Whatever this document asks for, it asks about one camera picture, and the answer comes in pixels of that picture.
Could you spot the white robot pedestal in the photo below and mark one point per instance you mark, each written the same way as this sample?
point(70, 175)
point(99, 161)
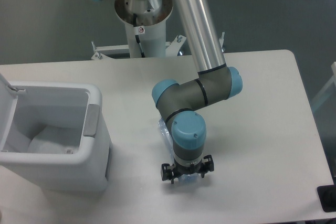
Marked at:
point(145, 25)

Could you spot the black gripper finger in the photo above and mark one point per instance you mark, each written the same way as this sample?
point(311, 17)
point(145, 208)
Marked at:
point(169, 172)
point(207, 165)

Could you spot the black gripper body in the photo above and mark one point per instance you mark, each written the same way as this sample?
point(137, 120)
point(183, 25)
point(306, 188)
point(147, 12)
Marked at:
point(180, 170)

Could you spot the white frame at right edge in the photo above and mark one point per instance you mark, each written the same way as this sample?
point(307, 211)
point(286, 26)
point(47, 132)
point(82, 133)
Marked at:
point(325, 92)

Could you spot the clear plastic bag with labels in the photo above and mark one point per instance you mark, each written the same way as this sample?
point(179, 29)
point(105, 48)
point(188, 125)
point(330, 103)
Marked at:
point(56, 140)

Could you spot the black device at table edge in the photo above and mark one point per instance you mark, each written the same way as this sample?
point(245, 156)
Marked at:
point(326, 195)

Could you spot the white trash can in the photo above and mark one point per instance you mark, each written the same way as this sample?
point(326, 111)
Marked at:
point(27, 107)

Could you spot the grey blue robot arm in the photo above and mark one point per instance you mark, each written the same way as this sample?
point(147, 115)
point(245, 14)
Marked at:
point(178, 105)

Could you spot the crushed clear plastic bottle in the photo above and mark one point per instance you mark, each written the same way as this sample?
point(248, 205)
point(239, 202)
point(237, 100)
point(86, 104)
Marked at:
point(183, 179)

